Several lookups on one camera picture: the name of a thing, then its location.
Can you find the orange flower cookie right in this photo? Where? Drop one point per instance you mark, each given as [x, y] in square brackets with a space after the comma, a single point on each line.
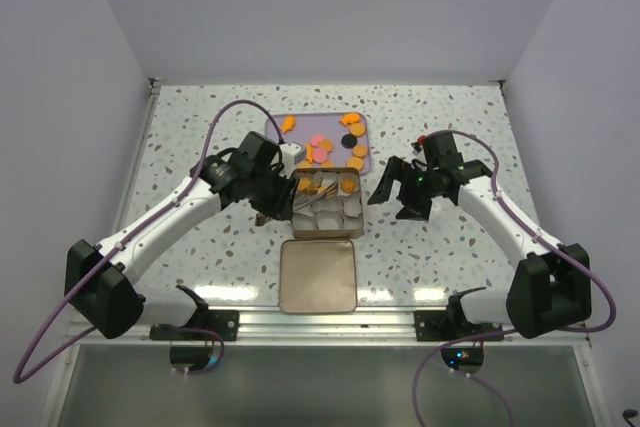
[360, 151]

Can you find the yellow round dotted cookie lower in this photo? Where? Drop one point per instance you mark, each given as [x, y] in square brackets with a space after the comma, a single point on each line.
[356, 163]

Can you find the gold cookie tin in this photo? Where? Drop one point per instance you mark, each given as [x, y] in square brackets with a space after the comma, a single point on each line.
[338, 217]

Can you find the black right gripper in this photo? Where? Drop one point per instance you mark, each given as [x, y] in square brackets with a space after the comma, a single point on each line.
[406, 190]

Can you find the orange fish cookie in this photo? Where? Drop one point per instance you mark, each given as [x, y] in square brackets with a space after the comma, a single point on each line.
[349, 119]
[309, 153]
[288, 124]

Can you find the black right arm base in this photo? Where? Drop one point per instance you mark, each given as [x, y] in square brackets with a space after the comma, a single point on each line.
[451, 323]

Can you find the yellow sandwich cookie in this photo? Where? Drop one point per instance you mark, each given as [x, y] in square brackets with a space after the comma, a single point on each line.
[311, 190]

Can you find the pink round cookie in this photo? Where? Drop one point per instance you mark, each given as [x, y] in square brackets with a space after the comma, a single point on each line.
[316, 139]
[319, 155]

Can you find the yellow round dotted cookie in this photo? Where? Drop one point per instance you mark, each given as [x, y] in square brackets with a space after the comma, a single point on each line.
[356, 163]
[357, 129]

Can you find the orange swirl cookie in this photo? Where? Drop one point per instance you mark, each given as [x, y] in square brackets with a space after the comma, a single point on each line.
[348, 186]

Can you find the pink round cookie lower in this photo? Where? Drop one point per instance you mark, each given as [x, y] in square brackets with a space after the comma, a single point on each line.
[319, 155]

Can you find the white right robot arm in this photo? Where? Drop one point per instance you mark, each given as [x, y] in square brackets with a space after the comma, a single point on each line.
[550, 289]

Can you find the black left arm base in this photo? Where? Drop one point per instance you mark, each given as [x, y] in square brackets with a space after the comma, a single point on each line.
[188, 317]

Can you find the gold tin lid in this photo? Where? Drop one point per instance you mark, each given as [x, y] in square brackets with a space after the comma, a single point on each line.
[317, 277]

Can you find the black sandwich cookie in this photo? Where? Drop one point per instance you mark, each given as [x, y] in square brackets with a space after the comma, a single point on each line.
[349, 141]

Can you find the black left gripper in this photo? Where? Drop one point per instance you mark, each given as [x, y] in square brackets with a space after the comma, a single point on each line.
[279, 195]

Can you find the yellow round dotted cookie upper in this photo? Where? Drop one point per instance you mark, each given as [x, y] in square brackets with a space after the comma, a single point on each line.
[357, 129]

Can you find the pink round cookie upper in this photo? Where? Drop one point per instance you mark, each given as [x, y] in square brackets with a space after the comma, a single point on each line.
[316, 139]

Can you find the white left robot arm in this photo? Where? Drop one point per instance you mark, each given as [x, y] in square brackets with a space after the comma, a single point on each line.
[100, 279]

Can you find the lilac plastic tray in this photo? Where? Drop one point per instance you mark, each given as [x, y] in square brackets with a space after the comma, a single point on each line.
[330, 126]

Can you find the aluminium front rail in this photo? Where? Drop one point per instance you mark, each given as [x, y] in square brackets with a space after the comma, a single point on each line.
[366, 326]

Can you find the orange maple leaf cookie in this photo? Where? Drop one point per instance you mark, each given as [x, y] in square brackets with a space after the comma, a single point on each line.
[326, 145]
[304, 183]

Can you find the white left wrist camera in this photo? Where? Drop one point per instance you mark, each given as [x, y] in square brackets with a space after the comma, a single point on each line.
[292, 154]

